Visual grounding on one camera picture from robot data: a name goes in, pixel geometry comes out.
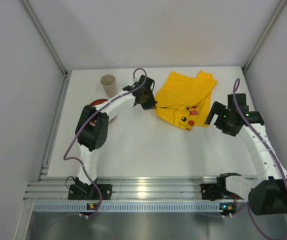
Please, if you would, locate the aluminium mounting rail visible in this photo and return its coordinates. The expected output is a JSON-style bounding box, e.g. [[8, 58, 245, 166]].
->
[[23, 176, 287, 201]]

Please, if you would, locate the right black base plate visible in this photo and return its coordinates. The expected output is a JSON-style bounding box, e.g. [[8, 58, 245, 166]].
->
[[200, 183, 248, 201]]

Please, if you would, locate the yellow pikachu cloth placemat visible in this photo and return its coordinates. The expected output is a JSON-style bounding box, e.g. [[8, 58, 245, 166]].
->
[[155, 70, 218, 131]]

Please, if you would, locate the red round plate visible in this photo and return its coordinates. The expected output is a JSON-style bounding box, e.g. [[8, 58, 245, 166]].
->
[[90, 98, 108, 107]]

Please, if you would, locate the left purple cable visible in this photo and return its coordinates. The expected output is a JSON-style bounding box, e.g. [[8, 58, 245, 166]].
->
[[63, 67, 148, 218]]

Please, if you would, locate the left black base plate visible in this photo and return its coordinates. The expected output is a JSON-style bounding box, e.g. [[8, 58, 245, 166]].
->
[[67, 184, 112, 201]]

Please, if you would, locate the perforated cable duct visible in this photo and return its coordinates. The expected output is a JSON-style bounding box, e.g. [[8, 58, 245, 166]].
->
[[33, 201, 236, 214]]

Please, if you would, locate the beige paper cup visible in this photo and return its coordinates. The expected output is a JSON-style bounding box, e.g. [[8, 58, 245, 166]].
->
[[100, 74, 118, 98]]

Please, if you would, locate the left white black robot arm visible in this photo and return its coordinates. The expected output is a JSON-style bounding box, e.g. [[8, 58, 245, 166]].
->
[[63, 75, 157, 194]]

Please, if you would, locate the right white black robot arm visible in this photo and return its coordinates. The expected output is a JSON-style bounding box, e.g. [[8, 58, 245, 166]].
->
[[205, 93, 287, 216]]

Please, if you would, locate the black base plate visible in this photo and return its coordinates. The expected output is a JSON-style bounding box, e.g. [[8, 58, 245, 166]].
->
[[67, 184, 112, 201], [200, 183, 248, 201]]

